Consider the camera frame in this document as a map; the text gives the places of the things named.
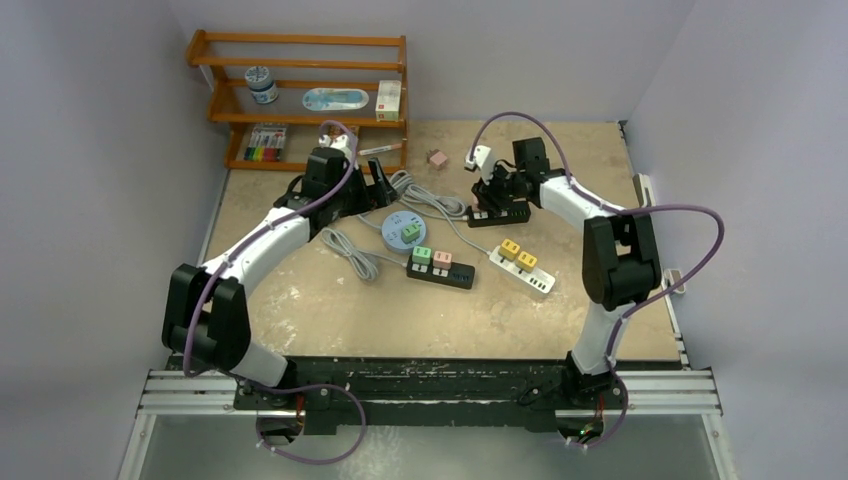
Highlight yellow plug right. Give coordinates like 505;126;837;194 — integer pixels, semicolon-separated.
514;251;538;272

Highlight round blue power socket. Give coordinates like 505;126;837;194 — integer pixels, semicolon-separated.
381;210;427;256

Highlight white wall bracket upper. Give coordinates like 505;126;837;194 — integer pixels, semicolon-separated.
632;173;657;208

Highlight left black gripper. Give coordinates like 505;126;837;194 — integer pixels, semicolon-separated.
328;158;397;218

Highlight yellow plug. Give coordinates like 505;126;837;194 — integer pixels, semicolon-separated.
498;239;521;262
514;251;538;272

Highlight orange wooden shelf rack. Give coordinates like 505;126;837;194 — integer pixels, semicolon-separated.
185;29;409;173

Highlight white red small box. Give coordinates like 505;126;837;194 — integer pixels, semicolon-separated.
375;80;403;122

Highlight black power strip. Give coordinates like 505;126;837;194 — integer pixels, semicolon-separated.
406;261;476;290
465;201;531;228

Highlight black metal base rail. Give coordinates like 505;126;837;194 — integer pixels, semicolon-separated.
135;354;723;439

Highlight grey cord loop near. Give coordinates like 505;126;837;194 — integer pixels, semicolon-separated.
320;227;407;282

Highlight coloured marker pen pack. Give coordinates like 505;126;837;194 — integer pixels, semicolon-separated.
242;123;288;163

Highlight blue white oval package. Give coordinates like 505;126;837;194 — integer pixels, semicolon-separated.
302;87;370;112

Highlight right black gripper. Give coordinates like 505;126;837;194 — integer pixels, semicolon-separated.
473;162;526;218

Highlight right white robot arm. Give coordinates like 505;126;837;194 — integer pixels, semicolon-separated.
464;137;661;407

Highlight grey power cord bundle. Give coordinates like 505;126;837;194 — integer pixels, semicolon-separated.
387;169;473;223

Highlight white marker pen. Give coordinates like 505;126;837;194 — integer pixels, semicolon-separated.
358;143;403;157

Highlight white wall bracket lower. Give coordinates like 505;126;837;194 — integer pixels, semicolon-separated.
663;268;686;295

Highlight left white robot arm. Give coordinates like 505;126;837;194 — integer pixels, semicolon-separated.
162;147;399;409

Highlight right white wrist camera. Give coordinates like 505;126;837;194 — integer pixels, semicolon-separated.
464;145;497;185

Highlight yellow plug left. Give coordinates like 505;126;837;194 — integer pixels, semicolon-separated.
498;239;521;262

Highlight white wall bracket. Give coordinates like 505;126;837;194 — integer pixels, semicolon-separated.
632;173;657;208
663;268;686;295

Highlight white power strip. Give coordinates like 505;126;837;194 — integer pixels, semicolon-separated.
489;250;556;296

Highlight blue white round jar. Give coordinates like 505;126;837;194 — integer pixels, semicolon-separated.
244;66;278;105

